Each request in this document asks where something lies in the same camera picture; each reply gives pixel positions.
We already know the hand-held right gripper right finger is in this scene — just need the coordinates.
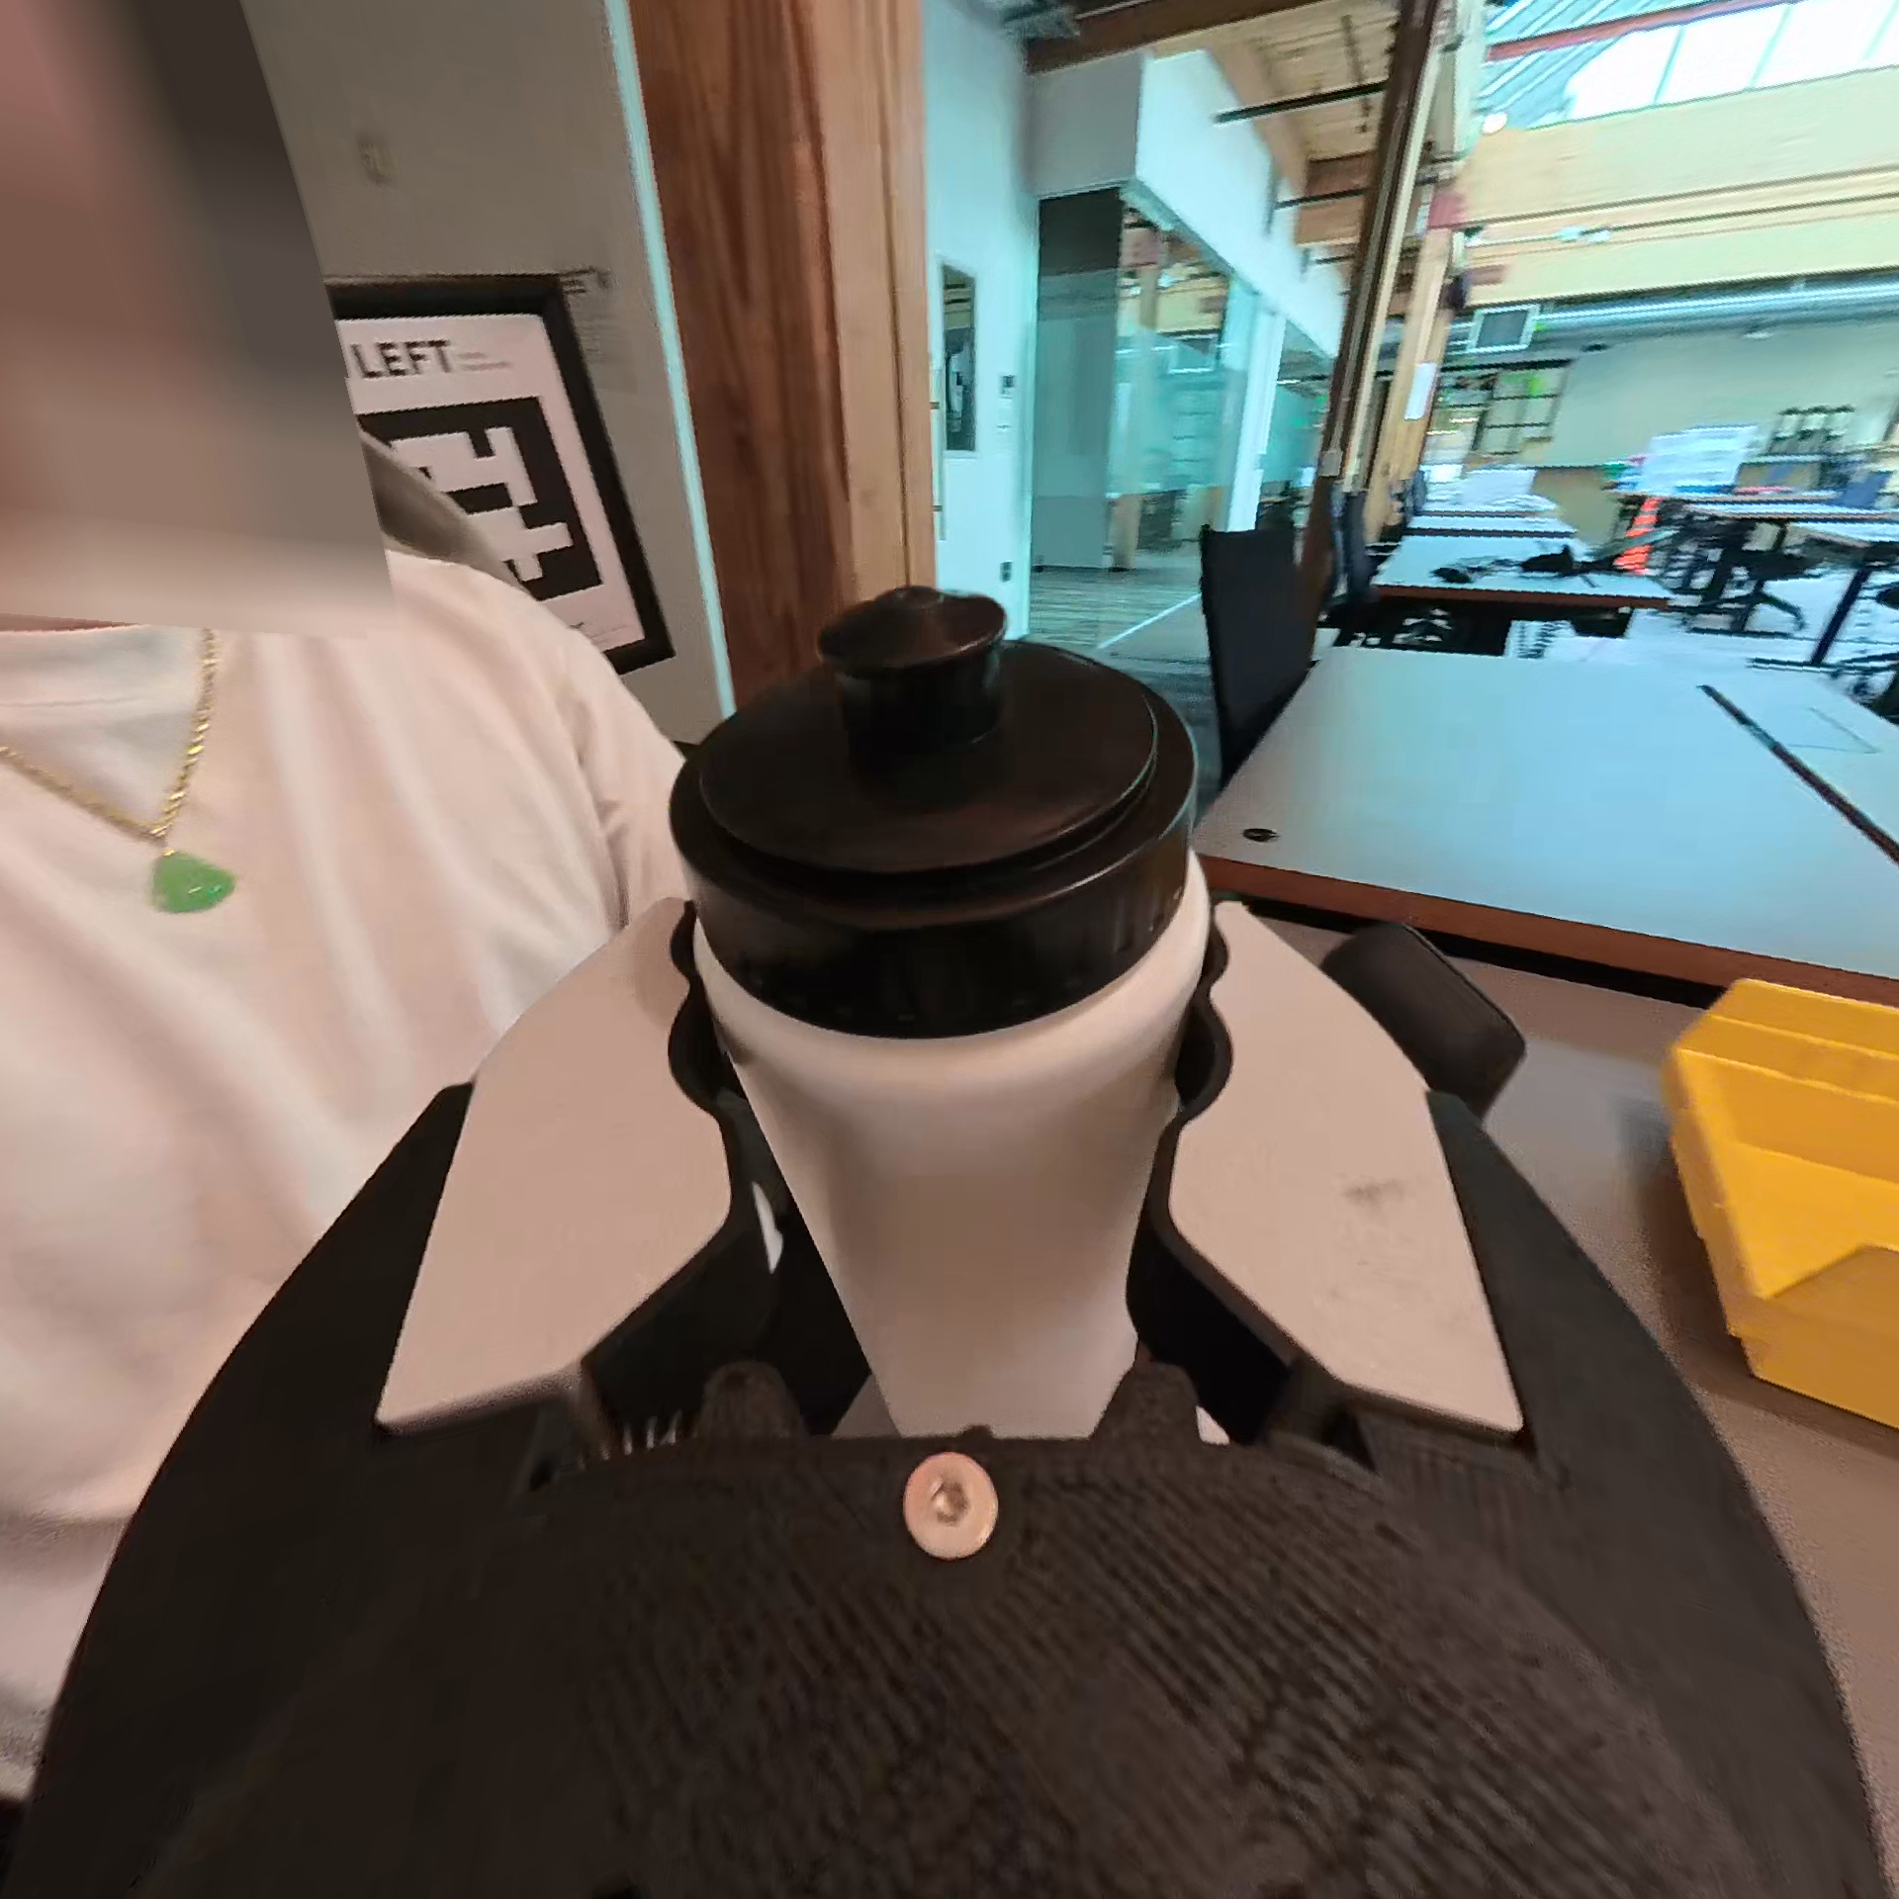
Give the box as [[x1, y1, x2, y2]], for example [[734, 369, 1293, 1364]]
[[1129, 899, 1525, 1447]]

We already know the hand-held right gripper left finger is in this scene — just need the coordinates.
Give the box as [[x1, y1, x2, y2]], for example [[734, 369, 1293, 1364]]
[[378, 899, 781, 1440]]

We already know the yellow plastic bin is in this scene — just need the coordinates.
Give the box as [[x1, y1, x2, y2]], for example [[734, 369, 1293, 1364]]
[[1662, 981, 1899, 1433]]

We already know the white plastic bottle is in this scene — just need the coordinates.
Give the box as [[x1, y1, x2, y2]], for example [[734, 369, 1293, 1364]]
[[670, 586, 1219, 1447]]

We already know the wood-edged work table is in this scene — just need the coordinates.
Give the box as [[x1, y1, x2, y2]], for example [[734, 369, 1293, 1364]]
[[1197, 639, 1899, 1001], [1372, 530, 1678, 649]]

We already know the person's white shirt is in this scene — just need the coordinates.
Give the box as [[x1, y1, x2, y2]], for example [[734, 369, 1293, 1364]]
[[0, 549, 690, 1797]]

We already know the black office chair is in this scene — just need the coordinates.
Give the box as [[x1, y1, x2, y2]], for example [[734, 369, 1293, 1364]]
[[1200, 491, 1323, 781]]

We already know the framed marker sign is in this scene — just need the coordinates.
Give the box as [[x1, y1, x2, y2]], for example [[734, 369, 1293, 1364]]
[[329, 274, 677, 675]]

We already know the wooden beam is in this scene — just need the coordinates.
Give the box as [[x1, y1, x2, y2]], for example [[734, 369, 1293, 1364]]
[[630, 0, 941, 707]]

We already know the green pendant necklace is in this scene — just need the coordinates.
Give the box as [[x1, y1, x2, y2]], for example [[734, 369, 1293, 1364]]
[[0, 623, 239, 915]]

